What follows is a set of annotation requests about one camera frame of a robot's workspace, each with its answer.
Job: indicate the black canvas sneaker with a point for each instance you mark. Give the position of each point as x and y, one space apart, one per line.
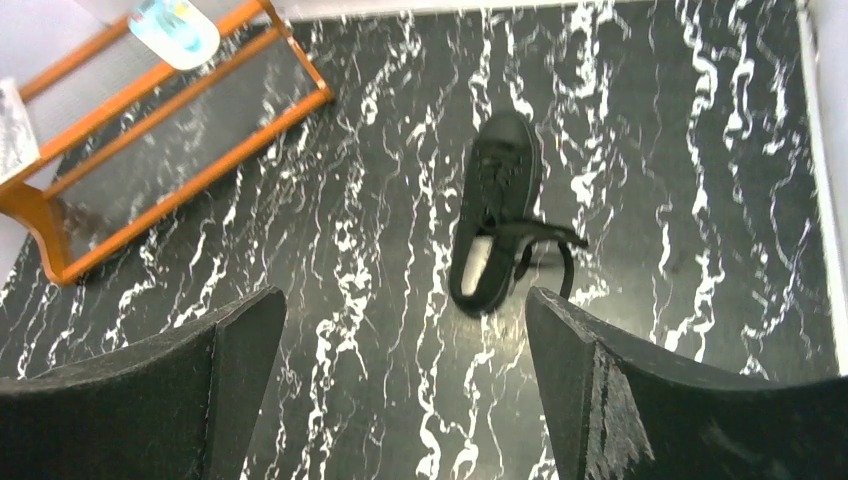
502 176

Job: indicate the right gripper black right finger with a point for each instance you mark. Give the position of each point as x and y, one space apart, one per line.
620 407

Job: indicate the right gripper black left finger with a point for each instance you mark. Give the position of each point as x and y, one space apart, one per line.
181 404

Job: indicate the blue item blister pack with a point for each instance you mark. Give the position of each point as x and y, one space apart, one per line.
175 30

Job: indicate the orange wooden shelf rack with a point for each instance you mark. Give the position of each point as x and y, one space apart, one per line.
109 139

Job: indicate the black shoelace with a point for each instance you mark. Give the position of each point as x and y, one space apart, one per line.
531 232

